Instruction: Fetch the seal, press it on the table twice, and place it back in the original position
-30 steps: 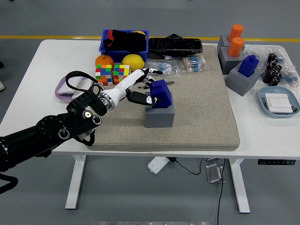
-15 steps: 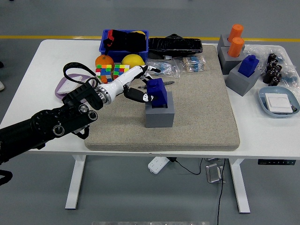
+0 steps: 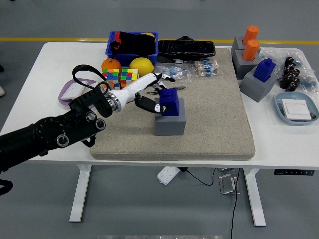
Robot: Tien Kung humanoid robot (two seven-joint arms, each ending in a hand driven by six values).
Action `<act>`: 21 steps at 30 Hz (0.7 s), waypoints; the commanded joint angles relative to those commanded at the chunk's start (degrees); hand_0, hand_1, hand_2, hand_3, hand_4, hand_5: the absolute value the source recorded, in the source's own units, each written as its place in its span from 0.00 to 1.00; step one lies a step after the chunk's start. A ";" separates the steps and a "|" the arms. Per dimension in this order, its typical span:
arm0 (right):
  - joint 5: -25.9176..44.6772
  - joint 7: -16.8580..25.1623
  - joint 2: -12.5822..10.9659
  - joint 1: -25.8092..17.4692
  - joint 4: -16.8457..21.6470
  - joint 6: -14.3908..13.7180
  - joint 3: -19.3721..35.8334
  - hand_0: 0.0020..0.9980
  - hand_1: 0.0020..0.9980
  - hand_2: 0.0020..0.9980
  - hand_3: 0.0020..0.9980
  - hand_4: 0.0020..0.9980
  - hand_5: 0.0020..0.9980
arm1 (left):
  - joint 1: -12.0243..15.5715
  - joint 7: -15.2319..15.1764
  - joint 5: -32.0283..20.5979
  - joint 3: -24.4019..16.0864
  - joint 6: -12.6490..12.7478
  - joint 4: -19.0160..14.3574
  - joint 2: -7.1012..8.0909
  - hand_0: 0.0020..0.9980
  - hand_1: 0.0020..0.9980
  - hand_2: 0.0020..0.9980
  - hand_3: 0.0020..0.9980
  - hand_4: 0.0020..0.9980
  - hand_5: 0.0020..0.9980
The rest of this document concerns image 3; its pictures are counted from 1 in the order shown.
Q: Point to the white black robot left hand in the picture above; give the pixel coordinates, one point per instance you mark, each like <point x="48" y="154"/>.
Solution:
<point x="132" y="87"/>

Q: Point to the blue square seal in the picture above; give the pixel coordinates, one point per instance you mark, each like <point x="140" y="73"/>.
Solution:
<point x="172" y="102"/>
<point x="264" y="71"/>

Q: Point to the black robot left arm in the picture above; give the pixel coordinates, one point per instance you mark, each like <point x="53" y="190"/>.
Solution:
<point x="49" y="129"/>

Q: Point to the grey square-slot seal holder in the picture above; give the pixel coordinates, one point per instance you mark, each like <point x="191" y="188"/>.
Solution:
<point x="170" y="125"/>
<point x="254" y="88"/>

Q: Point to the grey round-slot seal holder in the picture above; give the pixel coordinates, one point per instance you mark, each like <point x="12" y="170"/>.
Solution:
<point x="243" y="67"/>
<point x="235" y="47"/>

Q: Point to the orange round seal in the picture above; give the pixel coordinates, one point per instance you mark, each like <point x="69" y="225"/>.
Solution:
<point x="250" y="33"/>
<point x="250" y="51"/>

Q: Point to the colourful puzzle cube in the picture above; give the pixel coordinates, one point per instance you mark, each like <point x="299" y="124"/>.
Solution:
<point x="111" y="74"/>
<point x="129" y="74"/>

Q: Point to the yellow lemon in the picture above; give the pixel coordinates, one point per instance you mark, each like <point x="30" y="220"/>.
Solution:
<point x="142" y="66"/>

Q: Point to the orange fruit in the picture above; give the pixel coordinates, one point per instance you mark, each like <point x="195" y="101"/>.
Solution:
<point x="111" y="64"/>

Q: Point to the blue plastic bin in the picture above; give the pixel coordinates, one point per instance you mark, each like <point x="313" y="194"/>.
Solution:
<point x="117" y="57"/>

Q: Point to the black cloth bag red trim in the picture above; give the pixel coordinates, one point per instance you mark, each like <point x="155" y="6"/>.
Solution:
<point x="137" y="44"/>

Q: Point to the clear bag blue resistors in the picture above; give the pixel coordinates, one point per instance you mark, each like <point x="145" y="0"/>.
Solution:
<point x="179" y="72"/>

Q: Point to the white usb plug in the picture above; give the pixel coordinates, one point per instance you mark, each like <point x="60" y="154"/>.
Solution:
<point x="178" y="61"/>

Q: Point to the yellow item in bin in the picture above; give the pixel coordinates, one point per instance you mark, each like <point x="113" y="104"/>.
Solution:
<point x="149" y="34"/>

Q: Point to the purple plate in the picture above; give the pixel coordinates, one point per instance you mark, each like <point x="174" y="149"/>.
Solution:
<point x="65" y="85"/>

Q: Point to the black wrapped keyboard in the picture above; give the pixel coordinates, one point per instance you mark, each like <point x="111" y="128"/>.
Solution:
<point x="187" y="48"/>

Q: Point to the clear bag tan resistors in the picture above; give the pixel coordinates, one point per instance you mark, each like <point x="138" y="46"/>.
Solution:
<point x="205" y="67"/>

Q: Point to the grey-brown mat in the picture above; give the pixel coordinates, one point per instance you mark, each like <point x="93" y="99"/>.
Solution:
<point x="211" y="124"/>

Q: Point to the white power strip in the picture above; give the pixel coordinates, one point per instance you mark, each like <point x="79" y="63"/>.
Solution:
<point x="167" y="175"/>

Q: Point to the white table leg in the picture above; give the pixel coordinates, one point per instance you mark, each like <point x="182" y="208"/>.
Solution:
<point x="79" y="194"/>
<point x="254" y="196"/>

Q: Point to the small silver metal piece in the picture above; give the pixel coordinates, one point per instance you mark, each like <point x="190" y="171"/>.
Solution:
<point x="225" y="169"/>

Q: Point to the person's white shoe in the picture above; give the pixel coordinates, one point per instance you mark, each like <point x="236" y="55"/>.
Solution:
<point x="2" y="91"/>

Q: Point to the light blue plate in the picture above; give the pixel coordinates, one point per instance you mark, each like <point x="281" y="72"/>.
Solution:
<point x="278" y="107"/>

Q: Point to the clear plastic bag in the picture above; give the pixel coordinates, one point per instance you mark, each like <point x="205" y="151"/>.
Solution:
<point x="276" y="53"/>

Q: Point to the bag of black capacitors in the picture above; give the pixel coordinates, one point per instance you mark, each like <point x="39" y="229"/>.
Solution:
<point x="289" y="79"/>

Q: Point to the clear bag blue components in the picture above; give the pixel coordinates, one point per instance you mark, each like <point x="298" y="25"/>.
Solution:
<point x="309" y="83"/>

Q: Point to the small black adapter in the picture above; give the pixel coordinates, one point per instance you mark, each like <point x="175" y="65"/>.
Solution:
<point x="311" y="115"/>

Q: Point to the black table control panel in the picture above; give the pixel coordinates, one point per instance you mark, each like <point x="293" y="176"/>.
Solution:
<point x="294" y="172"/>

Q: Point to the black plastic mount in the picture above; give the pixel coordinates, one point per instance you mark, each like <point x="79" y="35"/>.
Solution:
<point x="185" y="38"/>

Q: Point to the silver metal bracket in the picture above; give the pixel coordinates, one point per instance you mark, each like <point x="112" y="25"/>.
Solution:
<point x="226" y="184"/>

